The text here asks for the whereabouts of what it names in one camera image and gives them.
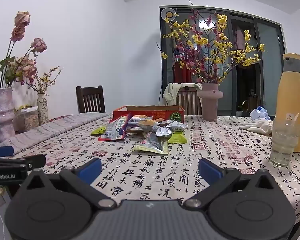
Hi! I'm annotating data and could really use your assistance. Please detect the slatted wooden chair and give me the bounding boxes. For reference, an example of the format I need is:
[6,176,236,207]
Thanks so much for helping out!
[176,84,203,116]

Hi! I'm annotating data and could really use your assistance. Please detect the red cardboard box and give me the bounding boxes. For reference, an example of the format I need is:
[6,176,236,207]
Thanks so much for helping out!
[112,105,185,124]

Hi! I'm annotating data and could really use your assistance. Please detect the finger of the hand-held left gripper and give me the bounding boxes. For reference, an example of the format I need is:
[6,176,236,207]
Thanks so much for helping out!
[0,154,47,170]
[0,146,15,158]

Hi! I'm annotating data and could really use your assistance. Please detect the red hanging garment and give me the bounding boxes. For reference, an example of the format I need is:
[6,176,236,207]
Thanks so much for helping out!
[173,46,193,83]

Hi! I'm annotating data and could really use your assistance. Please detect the blue and white plastic pack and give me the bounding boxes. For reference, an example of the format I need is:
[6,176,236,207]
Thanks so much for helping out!
[249,107,271,121]

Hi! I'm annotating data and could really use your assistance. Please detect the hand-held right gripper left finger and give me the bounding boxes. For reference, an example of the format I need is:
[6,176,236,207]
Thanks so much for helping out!
[22,158,117,211]

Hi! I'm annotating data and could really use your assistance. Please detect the pink vase with blossom branches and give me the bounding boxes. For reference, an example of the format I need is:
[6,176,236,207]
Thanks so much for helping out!
[159,5,288,118]

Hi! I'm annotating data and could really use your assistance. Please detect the pink hanging garment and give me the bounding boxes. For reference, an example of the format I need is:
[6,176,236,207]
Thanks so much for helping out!
[234,26,245,50]

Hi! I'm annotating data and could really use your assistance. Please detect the white cloth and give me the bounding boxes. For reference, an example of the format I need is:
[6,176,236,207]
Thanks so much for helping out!
[239,119,274,136]

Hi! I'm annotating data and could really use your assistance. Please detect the yellow striped dark snack bag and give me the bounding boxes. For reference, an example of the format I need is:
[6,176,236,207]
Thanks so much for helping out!
[132,133,169,155]

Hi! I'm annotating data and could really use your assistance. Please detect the dark wooden chair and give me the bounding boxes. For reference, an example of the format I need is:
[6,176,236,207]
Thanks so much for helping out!
[76,85,106,114]

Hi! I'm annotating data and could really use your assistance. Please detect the yellow and pink blossom branches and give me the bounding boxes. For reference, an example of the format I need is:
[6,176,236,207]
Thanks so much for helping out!
[156,0,267,84]

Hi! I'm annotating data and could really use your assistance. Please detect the pink glass vase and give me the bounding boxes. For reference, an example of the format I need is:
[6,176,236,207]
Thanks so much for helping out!
[196,83,223,122]

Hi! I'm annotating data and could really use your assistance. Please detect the tall pink textured vase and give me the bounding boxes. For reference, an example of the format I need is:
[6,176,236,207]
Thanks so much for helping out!
[0,87,16,143]

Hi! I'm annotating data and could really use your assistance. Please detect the dried pink roses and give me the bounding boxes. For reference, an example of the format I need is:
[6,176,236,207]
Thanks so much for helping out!
[0,11,48,89]

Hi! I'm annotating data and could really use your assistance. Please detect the clear jar of grains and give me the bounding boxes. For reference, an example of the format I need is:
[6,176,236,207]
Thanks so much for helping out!
[19,106,40,132]

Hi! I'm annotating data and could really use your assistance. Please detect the yellow blossom twigs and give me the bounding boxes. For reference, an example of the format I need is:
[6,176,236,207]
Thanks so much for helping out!
[20,66,63,95]

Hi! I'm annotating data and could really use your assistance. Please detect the yellow bottle with grey lid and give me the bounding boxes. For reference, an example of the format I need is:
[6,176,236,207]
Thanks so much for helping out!
[275,53,300,153]

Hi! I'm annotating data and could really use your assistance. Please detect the small speckled vase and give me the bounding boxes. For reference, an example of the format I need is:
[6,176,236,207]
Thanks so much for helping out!
[37,94,49,125]

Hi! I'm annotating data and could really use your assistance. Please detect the clear drinking glass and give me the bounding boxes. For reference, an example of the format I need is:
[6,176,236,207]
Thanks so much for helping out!
[269,118,300,167]

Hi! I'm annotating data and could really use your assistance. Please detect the chair with beige jacket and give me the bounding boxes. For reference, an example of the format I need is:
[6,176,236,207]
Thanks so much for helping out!
[163,82,203,106]

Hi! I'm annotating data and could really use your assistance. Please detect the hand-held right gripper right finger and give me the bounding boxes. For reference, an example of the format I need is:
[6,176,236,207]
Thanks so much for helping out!
[184,158,278,211]

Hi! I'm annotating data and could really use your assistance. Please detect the green snack bar wrapper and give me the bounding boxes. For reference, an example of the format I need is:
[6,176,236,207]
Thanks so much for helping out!
[168,132,188,144]

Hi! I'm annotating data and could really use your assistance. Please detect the pile of assorted snack packets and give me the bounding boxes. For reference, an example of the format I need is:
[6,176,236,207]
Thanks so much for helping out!
[90,113,189,145]

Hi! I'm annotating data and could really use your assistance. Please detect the pink grey woven cloth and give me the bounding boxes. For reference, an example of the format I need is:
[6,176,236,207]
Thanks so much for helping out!
[0,112,113,153]

